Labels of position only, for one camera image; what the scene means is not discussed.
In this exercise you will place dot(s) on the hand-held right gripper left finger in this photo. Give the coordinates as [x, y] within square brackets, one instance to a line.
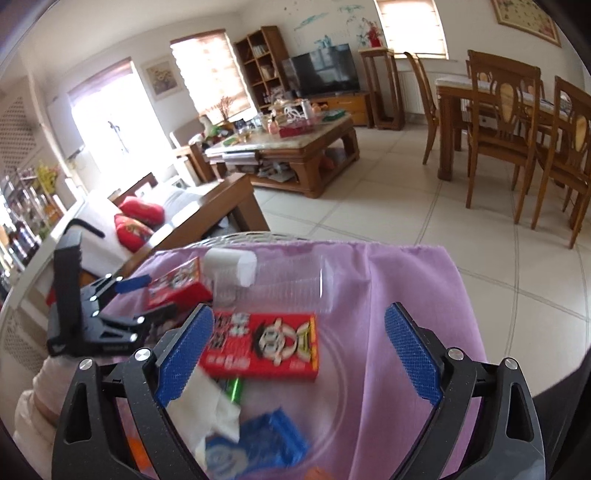
[184, 355]

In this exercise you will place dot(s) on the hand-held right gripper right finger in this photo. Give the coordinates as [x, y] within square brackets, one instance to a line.
[411, 355]

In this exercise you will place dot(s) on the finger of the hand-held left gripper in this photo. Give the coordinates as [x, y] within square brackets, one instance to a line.
[134, 283]
[138, 323]

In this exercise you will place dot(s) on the small red printed box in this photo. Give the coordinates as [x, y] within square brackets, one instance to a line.
[184, 290]

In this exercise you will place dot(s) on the white tissue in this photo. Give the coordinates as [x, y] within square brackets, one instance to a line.
[203, 406]

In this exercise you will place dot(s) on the large red printed box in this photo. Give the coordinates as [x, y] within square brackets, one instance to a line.
[286, 364]

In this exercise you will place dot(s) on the person's left forearm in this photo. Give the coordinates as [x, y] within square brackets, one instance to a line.
[32, 415]

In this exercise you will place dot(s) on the red cushion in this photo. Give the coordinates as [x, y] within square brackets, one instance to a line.
[131, 233]
[143, 210]

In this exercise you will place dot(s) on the green battery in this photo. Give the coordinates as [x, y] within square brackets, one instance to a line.
[234, 390]

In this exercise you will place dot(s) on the metal bottle rack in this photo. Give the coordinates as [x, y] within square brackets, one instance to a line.
[23, 221]

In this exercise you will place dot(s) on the purple cloth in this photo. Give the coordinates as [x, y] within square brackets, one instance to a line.
[392, 277]

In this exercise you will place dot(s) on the white plastic cup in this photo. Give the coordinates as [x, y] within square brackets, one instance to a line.
[231, 265]

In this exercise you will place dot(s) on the blue packet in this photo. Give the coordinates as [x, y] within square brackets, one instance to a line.
[272, 434]

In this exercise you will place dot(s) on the clear plastic cup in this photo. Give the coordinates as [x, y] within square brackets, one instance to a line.
[286, 286]

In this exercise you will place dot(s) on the white wicker round table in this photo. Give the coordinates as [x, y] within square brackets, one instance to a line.
[258, 236]

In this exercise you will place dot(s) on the wooden armchair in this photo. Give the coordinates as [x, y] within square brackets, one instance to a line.
[189, 143]

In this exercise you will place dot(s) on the small framed sunflower picture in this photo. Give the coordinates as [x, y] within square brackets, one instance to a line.
[159, 78]

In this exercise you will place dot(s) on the pink basket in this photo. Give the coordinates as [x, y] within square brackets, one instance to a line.
[295, 127]

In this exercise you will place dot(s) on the window blind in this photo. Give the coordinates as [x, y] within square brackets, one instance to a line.
[207, 69]
[411, 23]

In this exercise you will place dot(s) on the wooden coffee table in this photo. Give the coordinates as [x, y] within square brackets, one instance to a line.
[318, 138]

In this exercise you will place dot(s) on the wooden dining chair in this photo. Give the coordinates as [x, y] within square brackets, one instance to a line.
[565, 152]
[427, 92]
[503, 138]

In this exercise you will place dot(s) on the wooden dining table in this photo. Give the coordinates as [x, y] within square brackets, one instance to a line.
[445, 115]

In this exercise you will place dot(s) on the green box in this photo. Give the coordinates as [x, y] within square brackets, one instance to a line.
[334, 115]

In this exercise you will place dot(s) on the wooden television cabinet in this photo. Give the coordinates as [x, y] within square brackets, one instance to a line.
[355, 104]

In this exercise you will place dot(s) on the wooden bookshelf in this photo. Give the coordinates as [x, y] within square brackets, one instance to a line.
[265, 60]

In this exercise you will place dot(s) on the white radiator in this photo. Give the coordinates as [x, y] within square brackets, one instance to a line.
[411, 92]

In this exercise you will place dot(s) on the black television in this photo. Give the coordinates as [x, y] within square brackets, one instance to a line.
[323, 69]

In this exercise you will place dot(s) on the tall wooden stand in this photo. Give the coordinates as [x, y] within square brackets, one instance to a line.
[376, 51]

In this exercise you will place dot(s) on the red flower decoration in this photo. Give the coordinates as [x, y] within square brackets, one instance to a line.
[373, 34]

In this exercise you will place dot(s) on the large framed floral picture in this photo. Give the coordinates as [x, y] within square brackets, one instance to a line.
[521, 18]

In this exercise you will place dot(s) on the wooden frame sofa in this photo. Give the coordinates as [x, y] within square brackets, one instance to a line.
[221, 198]

